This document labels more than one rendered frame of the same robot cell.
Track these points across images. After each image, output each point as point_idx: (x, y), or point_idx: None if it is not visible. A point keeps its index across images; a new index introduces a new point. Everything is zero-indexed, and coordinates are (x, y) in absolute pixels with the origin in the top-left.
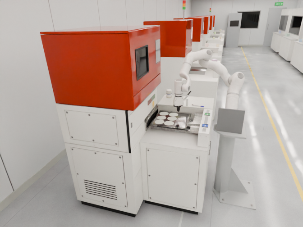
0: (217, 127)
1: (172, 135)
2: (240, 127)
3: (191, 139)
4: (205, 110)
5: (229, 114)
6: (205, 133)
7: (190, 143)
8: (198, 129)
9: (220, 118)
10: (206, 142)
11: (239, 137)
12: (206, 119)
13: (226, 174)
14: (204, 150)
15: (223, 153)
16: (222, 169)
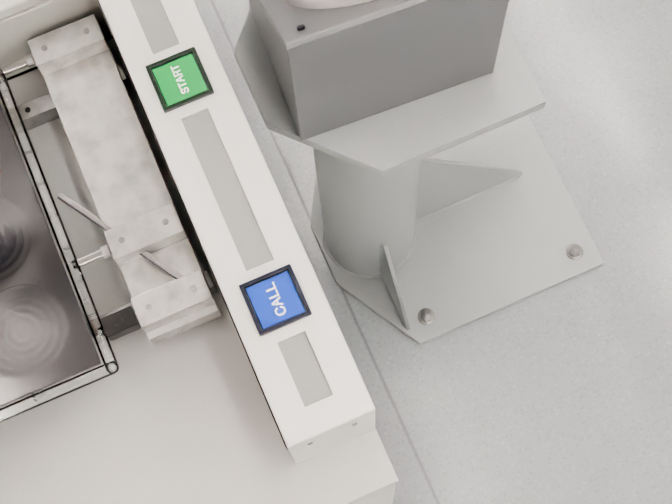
0: (303, 127)
1: (26, 449)
2: (481, 53)
3: (209, 405)
4: (117, 3)
5: (386, 36)
6: (345, 422)
7: (232, 460)
8: (209, 303)
9: (317, 85)
10: (359, 429)
11: (496, 125)
12: (215, 166)
13: (405, 218)
14: (375, 486)
15: (373, 176)
16: (381, 220)
